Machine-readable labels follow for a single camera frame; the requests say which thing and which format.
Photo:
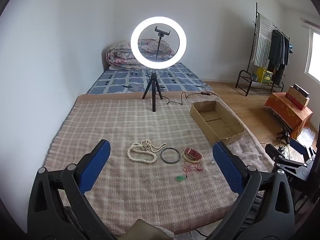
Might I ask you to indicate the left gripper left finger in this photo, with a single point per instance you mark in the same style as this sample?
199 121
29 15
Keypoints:
58 208

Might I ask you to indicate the striped white towel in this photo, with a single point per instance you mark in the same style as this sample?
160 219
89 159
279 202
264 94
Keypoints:
262 42

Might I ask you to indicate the window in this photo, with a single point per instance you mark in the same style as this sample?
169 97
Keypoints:
313 58

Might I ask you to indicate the red string green pendant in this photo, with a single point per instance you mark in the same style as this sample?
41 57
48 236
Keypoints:
187 169

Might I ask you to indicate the dark hanging clothes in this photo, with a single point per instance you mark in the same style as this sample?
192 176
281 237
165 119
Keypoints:
278 56

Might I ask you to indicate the black clothes rack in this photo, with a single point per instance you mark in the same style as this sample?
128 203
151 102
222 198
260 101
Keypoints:
268 59

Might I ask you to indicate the yellow box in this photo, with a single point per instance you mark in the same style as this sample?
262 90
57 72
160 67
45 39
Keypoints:
264 76

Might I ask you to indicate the black tripod stand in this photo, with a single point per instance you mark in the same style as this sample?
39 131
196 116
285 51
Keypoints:
155 89

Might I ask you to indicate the folded floral quilt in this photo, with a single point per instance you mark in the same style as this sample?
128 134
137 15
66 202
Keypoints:
120 55

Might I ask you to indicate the blue checkered bed sheet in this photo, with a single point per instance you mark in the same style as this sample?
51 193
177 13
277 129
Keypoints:
175 78

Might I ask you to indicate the black phone holder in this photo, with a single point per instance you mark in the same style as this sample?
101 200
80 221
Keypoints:
161 34

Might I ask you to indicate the white ring light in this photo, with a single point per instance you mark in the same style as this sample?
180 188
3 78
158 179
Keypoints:
158 20

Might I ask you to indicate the brown cardboard box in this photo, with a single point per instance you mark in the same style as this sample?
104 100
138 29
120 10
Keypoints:
216 122

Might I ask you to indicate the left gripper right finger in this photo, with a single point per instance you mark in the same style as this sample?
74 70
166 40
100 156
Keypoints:
264 208

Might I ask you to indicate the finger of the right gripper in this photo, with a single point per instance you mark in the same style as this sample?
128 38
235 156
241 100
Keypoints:
308 153
276 152

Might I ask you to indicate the tan box on table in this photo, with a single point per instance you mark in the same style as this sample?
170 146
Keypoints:
297 98

